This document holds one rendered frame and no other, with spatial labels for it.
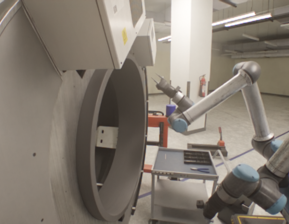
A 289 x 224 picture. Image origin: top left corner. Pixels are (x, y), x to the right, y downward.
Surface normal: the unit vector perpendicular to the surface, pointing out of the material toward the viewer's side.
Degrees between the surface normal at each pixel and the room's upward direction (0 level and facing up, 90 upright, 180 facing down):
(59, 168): 90
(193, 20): 90
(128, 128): 76
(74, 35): 125
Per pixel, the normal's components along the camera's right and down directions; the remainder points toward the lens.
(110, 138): -0.21, -0.24
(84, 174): -0.20, 0.15
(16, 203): 0.98, 0.04
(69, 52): -0.17, 0.74
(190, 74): 0.47, 0.21
